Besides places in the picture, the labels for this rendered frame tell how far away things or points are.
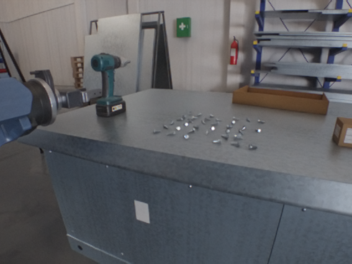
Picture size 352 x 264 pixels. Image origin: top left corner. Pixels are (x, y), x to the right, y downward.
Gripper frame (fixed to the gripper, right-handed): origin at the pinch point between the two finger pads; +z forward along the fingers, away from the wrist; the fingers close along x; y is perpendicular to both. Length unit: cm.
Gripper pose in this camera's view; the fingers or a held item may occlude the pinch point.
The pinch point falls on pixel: (88, 92)
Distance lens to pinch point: 79.4
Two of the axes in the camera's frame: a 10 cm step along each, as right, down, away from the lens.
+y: 0.0, 9.4, 3.4
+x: 9.0, 1.4, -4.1
